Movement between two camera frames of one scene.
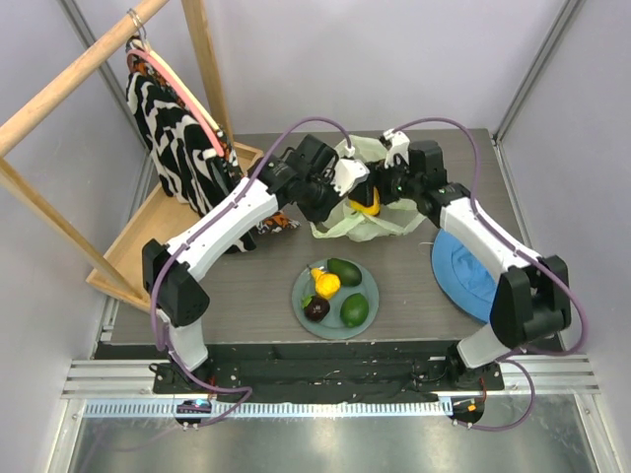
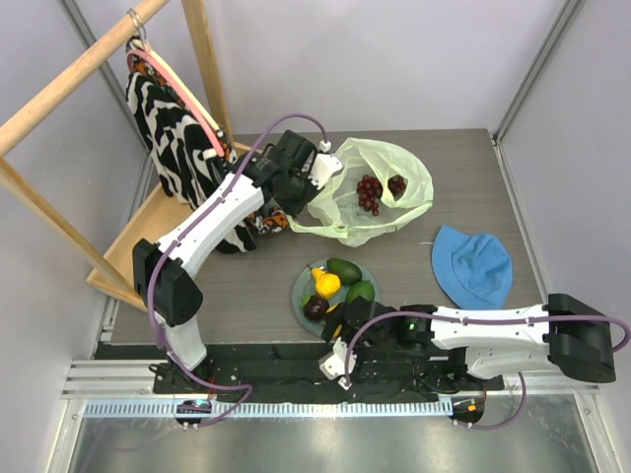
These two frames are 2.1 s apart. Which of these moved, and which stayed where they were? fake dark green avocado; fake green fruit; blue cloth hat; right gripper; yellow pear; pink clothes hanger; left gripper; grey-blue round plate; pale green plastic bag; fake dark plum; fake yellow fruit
Moved: left gripper; fake yellow fruit; right gripper; pale green plastic bag; fake green fruit
Stayed: pink clothes hanger; fake dark green avocado; fake dark plum; grey-blue round plate; yellow pear; blue cloth hat
